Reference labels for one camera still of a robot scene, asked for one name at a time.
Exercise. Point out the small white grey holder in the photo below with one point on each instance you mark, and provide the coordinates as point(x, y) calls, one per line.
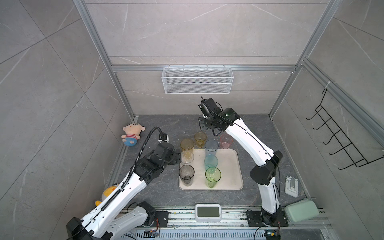
point(292, 186)

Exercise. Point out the beige plastic tray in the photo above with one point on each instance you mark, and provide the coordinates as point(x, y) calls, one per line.
point(228, 164)

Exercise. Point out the black wire hook rack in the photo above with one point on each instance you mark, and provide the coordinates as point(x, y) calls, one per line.
point(339, 137)

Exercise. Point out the pink glass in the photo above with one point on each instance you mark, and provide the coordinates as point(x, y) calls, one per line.
point(226, 141)

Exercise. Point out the white digital timer display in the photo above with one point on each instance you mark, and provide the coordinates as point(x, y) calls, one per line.
point(208, 213)

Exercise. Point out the tall amber yellow glass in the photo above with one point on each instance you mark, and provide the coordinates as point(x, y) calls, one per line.
point(187, 154)

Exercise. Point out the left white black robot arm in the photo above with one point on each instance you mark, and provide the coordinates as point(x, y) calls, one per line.
point(104, 221)

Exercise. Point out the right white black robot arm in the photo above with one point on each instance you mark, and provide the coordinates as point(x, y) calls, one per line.
point(266, 160)

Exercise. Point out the small circuit board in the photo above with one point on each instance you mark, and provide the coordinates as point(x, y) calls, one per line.
point(151, 234)

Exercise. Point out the yellow plush toy red dress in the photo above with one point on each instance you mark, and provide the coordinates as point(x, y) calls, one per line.
point(105, 194)

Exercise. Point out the white wire mesh basket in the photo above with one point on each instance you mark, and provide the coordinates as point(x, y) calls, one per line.
point(197, 80)

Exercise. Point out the pink bear plush toy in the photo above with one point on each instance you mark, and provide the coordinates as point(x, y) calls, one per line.
point(132, 134)

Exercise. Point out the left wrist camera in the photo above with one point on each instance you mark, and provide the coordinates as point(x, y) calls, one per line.
point(163, 137)

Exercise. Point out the teal glass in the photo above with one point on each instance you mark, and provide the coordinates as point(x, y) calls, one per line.
point(211, 161)

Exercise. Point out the green yellow connector board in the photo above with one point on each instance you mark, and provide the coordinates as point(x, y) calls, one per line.
point(272, 235)

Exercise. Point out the mint green box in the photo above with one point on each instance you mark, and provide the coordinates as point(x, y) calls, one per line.
point(301, 211)

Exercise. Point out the blue glass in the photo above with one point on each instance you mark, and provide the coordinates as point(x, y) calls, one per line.
point(211, 147)

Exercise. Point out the short yellow glass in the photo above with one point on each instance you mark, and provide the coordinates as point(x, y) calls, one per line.
point(200, 139)

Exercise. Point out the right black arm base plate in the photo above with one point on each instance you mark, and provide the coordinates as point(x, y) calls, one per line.
point(255, 219)

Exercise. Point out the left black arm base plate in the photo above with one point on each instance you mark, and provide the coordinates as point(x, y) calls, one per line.
point(160, 219)

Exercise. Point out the tall green glass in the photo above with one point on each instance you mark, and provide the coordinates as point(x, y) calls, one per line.
point(213, 176)

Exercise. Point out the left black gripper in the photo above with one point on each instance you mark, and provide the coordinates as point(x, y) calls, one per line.
point(174, 160)

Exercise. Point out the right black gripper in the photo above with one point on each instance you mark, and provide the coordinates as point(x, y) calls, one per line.
point(201, 120)

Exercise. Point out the dark grey smoked glass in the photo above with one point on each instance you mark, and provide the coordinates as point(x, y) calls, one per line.
point(186, 174)

